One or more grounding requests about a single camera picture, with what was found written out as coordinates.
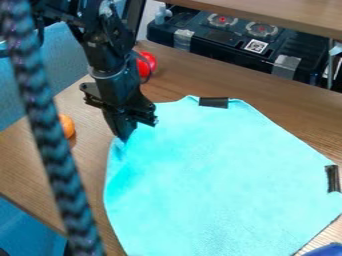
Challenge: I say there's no braided black blue cable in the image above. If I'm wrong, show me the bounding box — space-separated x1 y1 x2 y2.
0 0 107 256

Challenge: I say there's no turquoise cloth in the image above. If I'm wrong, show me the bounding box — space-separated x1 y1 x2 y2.
102 94 342 256

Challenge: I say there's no red toy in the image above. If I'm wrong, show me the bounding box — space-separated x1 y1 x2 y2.
134 51 159 84

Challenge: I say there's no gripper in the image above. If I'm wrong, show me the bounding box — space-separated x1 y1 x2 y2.
78 69 161 144

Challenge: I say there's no orange toy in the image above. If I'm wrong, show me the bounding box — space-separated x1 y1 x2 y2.
57 113 77 140

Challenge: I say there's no blue toy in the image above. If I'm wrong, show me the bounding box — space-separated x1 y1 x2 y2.
300 242 342 256

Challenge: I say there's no black tool case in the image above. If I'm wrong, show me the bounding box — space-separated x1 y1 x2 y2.
145 9 332 85

